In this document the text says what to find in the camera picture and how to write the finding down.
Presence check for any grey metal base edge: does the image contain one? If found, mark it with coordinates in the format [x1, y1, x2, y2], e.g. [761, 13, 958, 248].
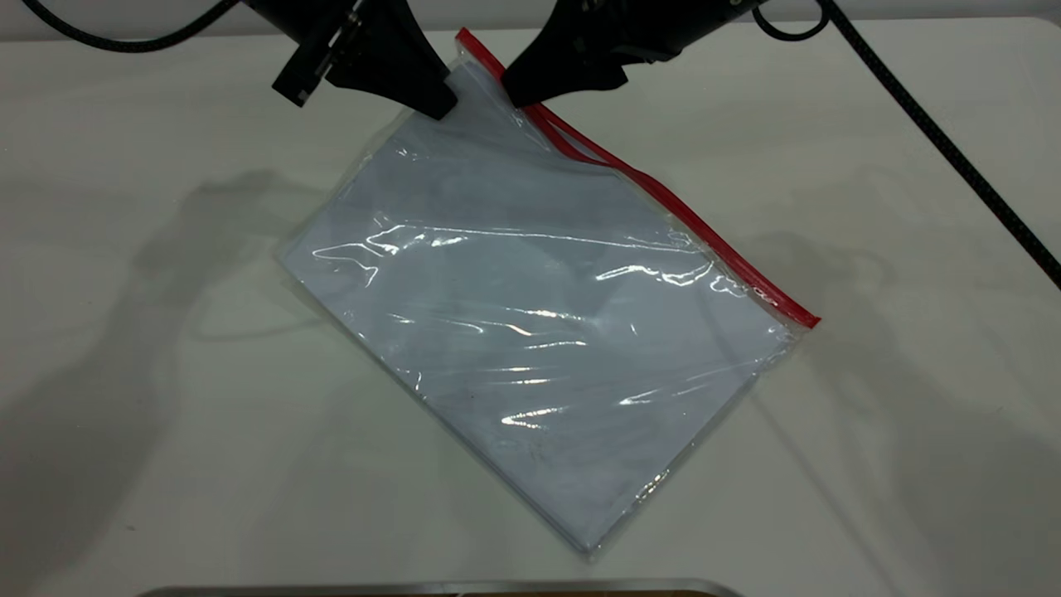
[137, 578, 744, 597]

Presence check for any black braided cable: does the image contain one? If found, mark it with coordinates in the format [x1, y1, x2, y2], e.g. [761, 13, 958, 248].
[753, 0, 1061, 291]
[21, 0, 241, 52]

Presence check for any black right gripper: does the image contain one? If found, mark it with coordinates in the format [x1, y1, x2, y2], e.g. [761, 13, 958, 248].
[501, 0, 763, 109]

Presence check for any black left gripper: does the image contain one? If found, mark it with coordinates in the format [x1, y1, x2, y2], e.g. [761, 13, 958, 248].
[245, 0, 458, 121]

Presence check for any black braided left cable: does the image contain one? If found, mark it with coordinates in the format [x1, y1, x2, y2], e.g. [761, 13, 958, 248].
[21, 0, 241, 52]

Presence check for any white paper stack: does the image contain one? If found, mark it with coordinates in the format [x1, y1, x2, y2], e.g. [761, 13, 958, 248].
[282, 108, 788, 552]

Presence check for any black braided right cable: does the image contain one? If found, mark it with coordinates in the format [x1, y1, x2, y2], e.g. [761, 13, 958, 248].
[753, 0, 1061, 291]

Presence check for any clear plastic zipper bag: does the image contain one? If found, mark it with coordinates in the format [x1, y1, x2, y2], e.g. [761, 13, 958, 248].
[278, 27, 821, 561]

